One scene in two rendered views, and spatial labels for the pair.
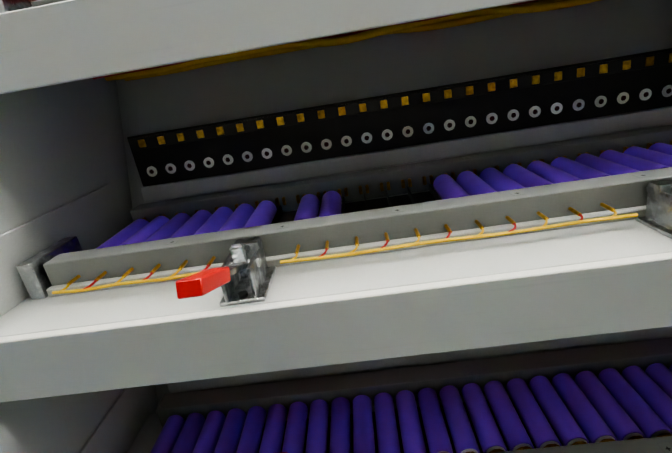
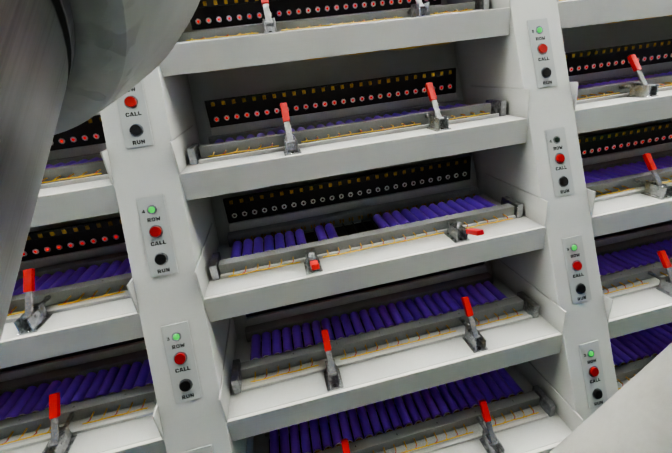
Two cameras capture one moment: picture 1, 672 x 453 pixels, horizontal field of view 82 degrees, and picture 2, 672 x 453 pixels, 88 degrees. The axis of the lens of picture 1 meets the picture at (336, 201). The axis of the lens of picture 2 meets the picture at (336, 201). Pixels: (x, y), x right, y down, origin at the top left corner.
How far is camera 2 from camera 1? 0.37 m
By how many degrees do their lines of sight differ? 13
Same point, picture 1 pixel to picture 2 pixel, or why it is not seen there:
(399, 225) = (365, 240)
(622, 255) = (437, 247)
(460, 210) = (386, 233)
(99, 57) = (253, 183)
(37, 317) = (227, 286)
